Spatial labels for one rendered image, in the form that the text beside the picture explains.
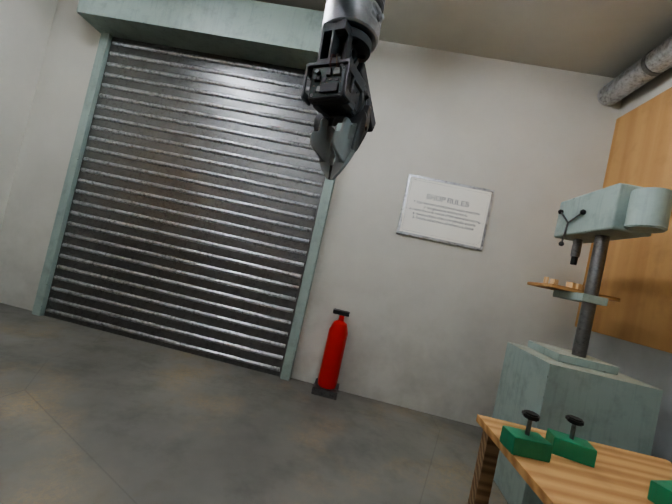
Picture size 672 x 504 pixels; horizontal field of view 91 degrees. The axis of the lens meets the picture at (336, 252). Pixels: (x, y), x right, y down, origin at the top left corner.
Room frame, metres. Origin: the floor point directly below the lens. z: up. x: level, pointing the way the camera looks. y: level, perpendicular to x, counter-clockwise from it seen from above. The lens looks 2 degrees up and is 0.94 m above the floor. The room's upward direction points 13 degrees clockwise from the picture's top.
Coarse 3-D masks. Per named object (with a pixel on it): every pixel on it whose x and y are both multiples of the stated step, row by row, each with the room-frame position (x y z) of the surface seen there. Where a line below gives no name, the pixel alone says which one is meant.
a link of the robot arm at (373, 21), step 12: (336, 0) 0.47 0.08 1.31; (348, 0) 0.46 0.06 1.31; (360, 0) 0.46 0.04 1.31; (372, 0) 0.47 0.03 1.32; (324, 12) 0.49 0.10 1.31; (336, 12) 0.47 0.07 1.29; (348, 12) 0.46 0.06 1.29; (360, 12) 0.46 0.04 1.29; (372, 12) 0.47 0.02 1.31; (360, 24) 0.47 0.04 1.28; (372, 24) 0.47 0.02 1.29; (372, 36) 0.49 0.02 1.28; (372, 48) 0.51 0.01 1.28
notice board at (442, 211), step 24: (408, 192) 2.48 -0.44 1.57; (432, 192) 2.47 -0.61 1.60; (456, 192) 2.45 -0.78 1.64; (480, 192) 2.44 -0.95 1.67; (408, 216) 2.48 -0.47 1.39; (432, 216) 2.46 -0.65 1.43; (456, 216) 2.45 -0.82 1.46; (480, 216) 2.43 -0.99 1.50; (432, 240) 2.46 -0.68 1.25; (456, 240) 2.44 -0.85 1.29; (480, 240) 2.43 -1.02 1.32
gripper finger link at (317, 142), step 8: (320, 128) 0.50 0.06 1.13; (328, 128) 0.52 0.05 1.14; (312, 136) 0.48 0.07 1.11; (320, 136) 0.50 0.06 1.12; (328, 136) 0.52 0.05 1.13; (312, 144) 0.48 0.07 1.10; (320, 144) 0.50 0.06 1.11; (328, 144) 0.52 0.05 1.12; (320, 152) 0.50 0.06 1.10; (328, 152) 0.52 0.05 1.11; (320, 160) 0.52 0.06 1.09; (328, 160) 0.51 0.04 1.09; (328, 168) 0.51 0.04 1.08; (328, 176) 0.51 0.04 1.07
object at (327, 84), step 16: (336, 32) 0.46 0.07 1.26; (352, 32) 0.47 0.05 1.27; (320, 48) 0.46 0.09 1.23; (336, 48) 0.47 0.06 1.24; (352, 48) 0.49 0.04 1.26; (368, 48) 0.49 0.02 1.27; (320, 64) 0.46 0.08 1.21; (336, 64) 0.45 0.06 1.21; (352, 64) 0.45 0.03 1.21; (304, 80) 0.47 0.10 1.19; (320, 80) 0.46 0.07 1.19; (336, 80) 0.45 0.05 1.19; (352, 80) 0.46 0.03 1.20; (304, 96) 0.47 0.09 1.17; (320, 96) 0.46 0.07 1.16; (336, 96) 0.45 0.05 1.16; (352, 96) 0.48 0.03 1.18; (368, 96) 0.51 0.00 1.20; (320, 112) 0.50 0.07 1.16; (336, 112) 0.51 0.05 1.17; (352, 112) 0.49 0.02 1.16
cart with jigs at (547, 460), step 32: (480, 416) 1.15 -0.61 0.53; (480, 448) 1.14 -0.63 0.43; (512, 448) 0.92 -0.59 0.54; (544, 448) 0.92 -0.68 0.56; (576, 448) 0.97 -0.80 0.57; (608, 448) 1.12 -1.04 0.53; (480, 480) 1.11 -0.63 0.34; (544, 480) 0.83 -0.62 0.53; (576, 480) 0.86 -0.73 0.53; (608, 480) 0.90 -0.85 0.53; (640, 480) 0.94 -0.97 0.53
